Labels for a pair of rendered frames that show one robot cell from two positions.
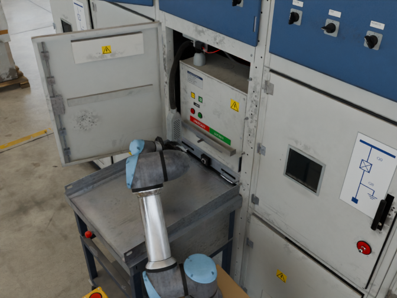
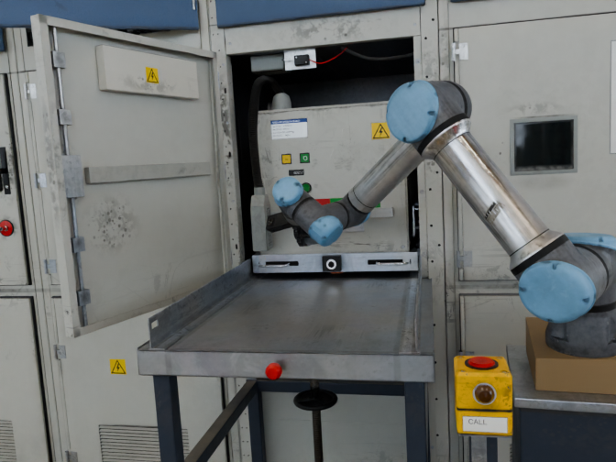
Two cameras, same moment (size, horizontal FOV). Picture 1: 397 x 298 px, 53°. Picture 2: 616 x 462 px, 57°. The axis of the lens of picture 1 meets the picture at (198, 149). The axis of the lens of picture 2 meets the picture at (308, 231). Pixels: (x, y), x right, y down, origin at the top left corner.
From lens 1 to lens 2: 1.53 m
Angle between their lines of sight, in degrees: 44
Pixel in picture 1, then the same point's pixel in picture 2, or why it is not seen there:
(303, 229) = not seen: hidden behind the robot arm
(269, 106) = (465, 78)
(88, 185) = (175, 330)
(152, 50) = (203, 100)
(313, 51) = not seen: outside the picture
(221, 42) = (355, 29)
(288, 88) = (492, 37)
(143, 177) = (449, 100)
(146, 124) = (201, 243)
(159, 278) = (572, 253)
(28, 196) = not seen: outside the picture
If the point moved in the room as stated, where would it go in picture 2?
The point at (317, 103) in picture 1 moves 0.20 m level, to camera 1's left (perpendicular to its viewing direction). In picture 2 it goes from (543, 34) to (500, 27)
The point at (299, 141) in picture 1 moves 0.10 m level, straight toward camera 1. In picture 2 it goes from (526, 104) to (553, 101)
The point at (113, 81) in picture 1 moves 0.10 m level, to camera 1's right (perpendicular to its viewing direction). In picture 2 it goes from (155, 145) to (187, 144)
